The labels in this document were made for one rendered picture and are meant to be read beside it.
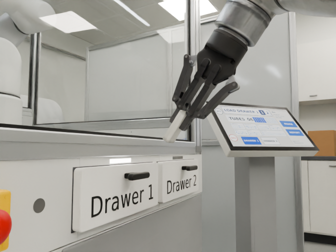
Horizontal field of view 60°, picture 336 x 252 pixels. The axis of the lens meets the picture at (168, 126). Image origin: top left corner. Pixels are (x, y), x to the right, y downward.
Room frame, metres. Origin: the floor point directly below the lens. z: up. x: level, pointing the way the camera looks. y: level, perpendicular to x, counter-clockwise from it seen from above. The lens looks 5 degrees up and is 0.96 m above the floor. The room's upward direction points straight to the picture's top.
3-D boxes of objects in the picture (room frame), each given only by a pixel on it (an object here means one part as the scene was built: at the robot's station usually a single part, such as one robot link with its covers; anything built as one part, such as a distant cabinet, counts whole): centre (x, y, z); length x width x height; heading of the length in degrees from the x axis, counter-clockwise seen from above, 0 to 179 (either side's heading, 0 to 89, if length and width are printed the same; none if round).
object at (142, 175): (0.63, 0.07, 0.91); 0.07 x 0.04 x 0.01; 155
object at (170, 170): (0.93, -0.04, 0.87); 0.29 x 0.02 x 0.11; 155
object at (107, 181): (0.64, 0.10, 0.87); 0.29 x 0.02 x 0.11; 155
